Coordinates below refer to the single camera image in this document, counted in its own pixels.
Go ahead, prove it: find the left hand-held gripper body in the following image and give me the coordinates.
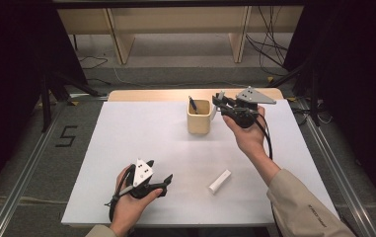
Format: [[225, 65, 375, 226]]
[[122, 158, 169, 199]]

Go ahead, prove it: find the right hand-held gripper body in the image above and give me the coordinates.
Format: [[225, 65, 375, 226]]
[[220, 86, 277, 129]]

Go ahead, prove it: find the blue pen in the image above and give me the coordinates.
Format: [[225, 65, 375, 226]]
[[188, 95, 199, 116]]

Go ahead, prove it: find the beige square pen cup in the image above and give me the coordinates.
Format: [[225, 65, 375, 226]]
[[187, 99, 213, 135]]

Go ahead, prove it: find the person's right hand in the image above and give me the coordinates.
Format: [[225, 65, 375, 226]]
[[222, 106, 272, 160]]

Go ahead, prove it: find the person's left hand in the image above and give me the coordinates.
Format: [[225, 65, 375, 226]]
[[109, 164, 164, 235]]

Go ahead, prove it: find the white table board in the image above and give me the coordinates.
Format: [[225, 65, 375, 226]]
[[60, 99, 341, 228]]

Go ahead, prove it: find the black metal stand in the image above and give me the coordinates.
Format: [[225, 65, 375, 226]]
[[268, 60, 326, 128]]

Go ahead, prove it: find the light wooden bench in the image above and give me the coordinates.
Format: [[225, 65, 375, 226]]
[[56, 5, 305, 65]]

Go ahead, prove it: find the black curtain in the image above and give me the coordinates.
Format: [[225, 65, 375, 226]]
[[282, 0, 376, 211], [0, 0, 89, 208]]

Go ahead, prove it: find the black tripod stand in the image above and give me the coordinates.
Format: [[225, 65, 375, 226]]
[[38, 69, 109, 133]]

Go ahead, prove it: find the left hand-held gripper cable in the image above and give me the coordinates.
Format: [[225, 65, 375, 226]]
[[104, 164, 137, 222]]

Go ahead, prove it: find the hand-held gripper cable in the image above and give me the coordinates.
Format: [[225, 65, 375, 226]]
[[104, 164, 137, 222], [255, 112, 274, 161]]

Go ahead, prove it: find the right hand-held gripper cable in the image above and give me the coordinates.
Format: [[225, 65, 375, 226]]
[[255, 112, 274, 161]]

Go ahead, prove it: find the bundle of black cables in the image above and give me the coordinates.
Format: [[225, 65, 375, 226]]
[[245, 5, 290, 77]]

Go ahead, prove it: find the metal floor rail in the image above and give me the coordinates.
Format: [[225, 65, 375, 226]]
[[294, 98, 376, 237], [0, 98, 69, 237]]

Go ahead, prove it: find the black floor cable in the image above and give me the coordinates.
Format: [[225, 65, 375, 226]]
[[78, 55, 110, 70]]

